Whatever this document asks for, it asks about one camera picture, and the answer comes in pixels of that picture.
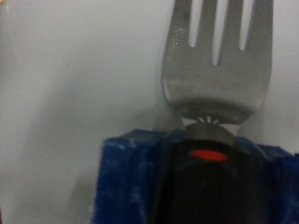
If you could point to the metal spatula with blue block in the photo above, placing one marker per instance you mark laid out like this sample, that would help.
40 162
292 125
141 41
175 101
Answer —
215 81

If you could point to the silver toaster oven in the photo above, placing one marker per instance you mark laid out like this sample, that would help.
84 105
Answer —
62 93

